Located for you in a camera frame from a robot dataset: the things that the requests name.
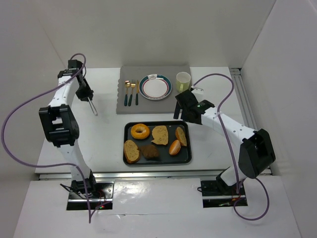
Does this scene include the aluminium rail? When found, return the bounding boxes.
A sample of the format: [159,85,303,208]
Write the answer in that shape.
[229,67,273,176]
[38,169,231,180]

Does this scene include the gold spoon green handle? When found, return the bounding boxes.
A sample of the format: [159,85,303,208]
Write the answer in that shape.
[124,80,131,106]

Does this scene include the gold fork green handle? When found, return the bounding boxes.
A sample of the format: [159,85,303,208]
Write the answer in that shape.
[128,80,136,106]

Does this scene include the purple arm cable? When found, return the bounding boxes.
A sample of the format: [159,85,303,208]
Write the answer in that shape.
[191,73,270,221]
[1,53,111,224]

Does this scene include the orange bread roll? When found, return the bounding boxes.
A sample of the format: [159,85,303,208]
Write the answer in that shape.
[169,139,181,156]

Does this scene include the grey placemat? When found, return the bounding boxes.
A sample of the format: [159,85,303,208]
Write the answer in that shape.
[116,65,191,115]

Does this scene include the dark brown chocolate bread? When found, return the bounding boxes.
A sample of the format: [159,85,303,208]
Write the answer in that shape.
[140,145,159,160]

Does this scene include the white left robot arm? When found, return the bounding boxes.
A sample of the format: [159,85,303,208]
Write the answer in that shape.
[39,68,98,198]

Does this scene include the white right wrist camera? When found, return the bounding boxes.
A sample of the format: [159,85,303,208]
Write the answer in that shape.
[190,86,204,95]

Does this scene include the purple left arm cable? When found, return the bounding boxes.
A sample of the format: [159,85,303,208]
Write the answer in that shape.
[1,53,111,224]

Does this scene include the metal food tongs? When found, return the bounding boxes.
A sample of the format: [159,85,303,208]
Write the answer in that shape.
[88,97,98,116]

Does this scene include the orange glazed donut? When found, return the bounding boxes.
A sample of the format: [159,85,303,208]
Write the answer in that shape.
[131,123,150,140]

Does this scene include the white plate teal rim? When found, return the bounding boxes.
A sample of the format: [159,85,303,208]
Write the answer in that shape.
[139,74,172,101]

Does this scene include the black rectangular tray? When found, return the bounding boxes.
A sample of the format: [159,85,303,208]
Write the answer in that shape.
[122,120,192,167]

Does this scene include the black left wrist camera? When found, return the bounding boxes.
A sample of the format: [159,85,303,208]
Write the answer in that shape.
[67,59,82,69]

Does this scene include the pale green mug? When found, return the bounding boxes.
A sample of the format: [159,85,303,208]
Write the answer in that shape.
[176,72,191,93]

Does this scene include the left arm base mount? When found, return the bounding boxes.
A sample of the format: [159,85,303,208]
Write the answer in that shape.
[60,181,114,211]

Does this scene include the aluminium rail right side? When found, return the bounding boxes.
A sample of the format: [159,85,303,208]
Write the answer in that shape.
[229,67,273,176]

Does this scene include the aluminium rail front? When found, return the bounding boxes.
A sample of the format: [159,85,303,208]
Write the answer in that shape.
[38,169,231,180]

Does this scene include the gold knife green handle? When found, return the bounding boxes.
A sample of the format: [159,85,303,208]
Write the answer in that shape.
[135,80,139,106]

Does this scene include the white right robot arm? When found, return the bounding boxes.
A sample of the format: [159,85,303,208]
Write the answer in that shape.
[174,90,276,193]

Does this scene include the small seeded bread slice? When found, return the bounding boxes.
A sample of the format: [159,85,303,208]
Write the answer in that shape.
[175,127,187,147]

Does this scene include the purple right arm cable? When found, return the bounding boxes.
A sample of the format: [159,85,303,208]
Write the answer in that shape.
[191,73,270,221]

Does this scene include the oval seeded bread slice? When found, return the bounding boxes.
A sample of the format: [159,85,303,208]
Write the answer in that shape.
[123,140,141,164]

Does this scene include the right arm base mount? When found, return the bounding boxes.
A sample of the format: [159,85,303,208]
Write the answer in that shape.
[197,180,248,208]

